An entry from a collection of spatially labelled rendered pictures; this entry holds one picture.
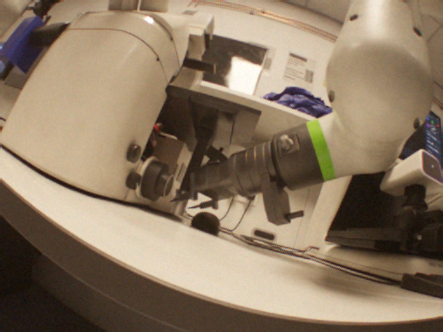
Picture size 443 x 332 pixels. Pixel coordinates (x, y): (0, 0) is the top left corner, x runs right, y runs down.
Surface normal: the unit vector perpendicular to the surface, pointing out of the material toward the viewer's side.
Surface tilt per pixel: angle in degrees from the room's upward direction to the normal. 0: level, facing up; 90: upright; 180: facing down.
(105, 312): 90
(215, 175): 82
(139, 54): 91
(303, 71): 90
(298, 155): 114
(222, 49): 86
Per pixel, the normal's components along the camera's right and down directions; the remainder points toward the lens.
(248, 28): 0.02, -0.25
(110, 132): 0.88, 0.21
